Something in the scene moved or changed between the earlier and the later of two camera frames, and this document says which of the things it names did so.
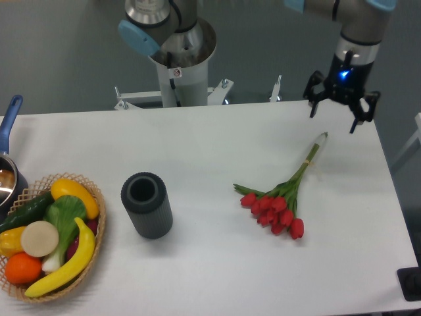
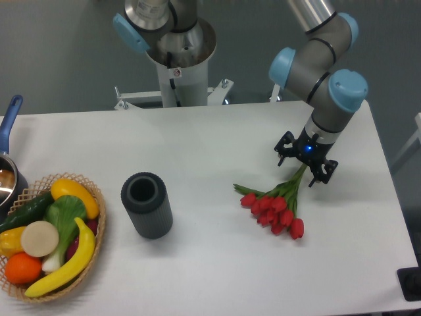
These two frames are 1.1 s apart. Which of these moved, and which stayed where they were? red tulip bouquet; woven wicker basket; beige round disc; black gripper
Moved: black gripper
Stayed: woven wicker basket; red tulip bouquet; beige round disc
